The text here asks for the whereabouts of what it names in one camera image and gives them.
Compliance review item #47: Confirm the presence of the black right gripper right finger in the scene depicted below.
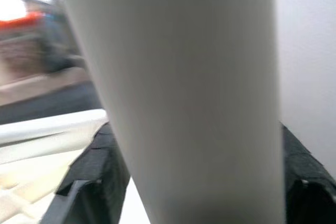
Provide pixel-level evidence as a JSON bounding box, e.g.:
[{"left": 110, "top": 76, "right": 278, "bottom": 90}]
[{"left": 280, "top": 123, "right": 336, "bottom": 224}]

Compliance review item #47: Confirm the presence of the white plastic table leg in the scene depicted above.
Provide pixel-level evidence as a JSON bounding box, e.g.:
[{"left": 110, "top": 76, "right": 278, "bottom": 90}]
[{"left": 52, "top": 0, "right": 287, "bottom": 224}]

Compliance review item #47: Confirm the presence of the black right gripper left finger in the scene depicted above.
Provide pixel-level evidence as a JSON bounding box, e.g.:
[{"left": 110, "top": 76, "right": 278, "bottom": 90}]
[{"left": 40, "top": 123, "right": 132, "bottom": 224}]

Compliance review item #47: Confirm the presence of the beige cloth covered bench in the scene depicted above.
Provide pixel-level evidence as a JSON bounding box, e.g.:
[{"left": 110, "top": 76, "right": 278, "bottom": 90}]
[{"left": 0, "top": 66, "right": 92, "bottom": 106}]

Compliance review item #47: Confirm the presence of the black plastic bag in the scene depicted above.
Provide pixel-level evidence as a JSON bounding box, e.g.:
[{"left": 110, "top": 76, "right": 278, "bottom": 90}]
[{"left": 39, "top": 0, "right": 87, "bottom": 74}]

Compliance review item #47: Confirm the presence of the black tablecloth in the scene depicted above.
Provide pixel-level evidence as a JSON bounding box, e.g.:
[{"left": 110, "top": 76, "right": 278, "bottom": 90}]
[{"left": 0, "top": 81, "right": 106, "bottom": 125}]

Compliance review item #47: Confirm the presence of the white plastic table top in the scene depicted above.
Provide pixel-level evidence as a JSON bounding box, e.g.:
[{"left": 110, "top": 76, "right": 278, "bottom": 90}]
[{"left": 0, "top": 108, "right": 148, "bottom": 224}]

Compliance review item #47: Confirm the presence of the clear box with orange lid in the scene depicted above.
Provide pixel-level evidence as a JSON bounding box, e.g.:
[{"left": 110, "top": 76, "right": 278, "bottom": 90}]
[{"left": 0, "top": 11, "right": 50, "bottom": 62}]

